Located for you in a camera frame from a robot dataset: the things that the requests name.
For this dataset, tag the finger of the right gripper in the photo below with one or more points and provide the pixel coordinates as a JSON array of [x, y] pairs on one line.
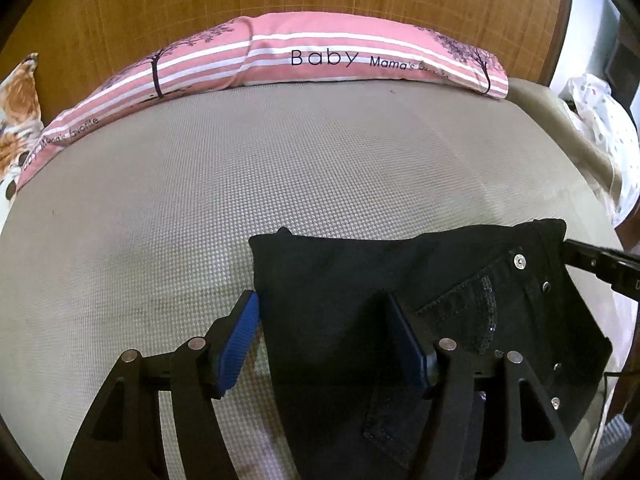
[[612, 266]]

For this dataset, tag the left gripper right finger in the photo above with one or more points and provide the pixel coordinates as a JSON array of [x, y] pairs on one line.
[[414, 342]]

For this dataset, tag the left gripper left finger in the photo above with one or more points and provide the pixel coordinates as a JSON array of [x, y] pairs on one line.
[[229, 340]]

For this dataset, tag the black denim pants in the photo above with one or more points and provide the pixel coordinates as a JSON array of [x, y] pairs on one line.
[[465, 354]]

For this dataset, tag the beige mesh bed mat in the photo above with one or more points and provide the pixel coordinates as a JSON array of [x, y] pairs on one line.
[[136, 236]]

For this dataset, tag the white dotted cloth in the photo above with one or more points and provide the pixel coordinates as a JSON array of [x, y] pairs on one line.
[[608, 127]]

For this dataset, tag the beige folded blanket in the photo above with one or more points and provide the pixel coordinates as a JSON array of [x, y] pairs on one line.
[[562, 125]]

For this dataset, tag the pink striped long pillow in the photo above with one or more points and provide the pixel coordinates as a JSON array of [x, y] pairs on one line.
[[274, 48]]

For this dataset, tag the floral white orange pillow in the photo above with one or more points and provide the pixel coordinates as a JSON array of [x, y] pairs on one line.
[[21, 127]]

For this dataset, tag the woven bamboo headboard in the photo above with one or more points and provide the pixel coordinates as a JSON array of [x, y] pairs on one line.
[[80, 43]]

